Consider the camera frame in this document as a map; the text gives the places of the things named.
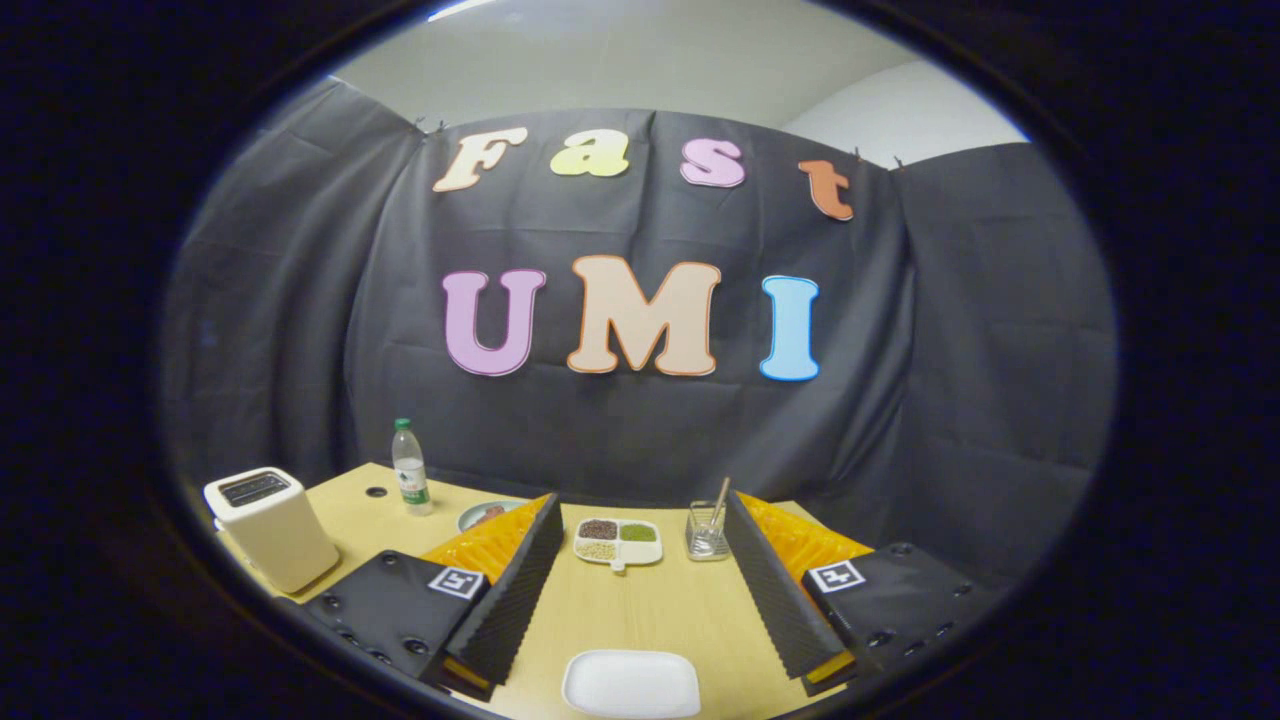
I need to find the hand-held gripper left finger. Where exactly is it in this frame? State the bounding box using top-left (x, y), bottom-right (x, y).
top-left (290, 492), bottom-right (564, 701)

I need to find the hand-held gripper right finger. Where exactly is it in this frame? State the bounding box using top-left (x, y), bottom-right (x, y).
top-left (722, 490), bottom-right (1003, 698)

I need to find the clear glass cup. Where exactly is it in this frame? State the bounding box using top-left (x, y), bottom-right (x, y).
top-left (686, 500), bottom-right (732, 562)

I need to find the pale green round plate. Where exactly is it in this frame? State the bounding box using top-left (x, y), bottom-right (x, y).
top-left (457, 500), bottom-right (531, 533)

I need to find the white divided condiment dish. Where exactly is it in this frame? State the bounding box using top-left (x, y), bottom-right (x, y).
top-left (573, 517), bottom-right (664, 573)

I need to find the white rectangular plate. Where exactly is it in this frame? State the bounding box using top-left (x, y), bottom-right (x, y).
top-left (561, 650), bottom-right (702, 719)

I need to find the clear plastic water bottle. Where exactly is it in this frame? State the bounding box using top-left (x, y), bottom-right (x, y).
top-left (391, 418), bottom-right (435, 517)

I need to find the white toaster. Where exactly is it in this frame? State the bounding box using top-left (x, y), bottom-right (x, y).
top-left (203, 467), bottom-right (341, 595)

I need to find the black backdrop cloth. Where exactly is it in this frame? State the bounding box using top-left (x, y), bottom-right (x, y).
top-left (160, 80), bottom-right (1119, 593)

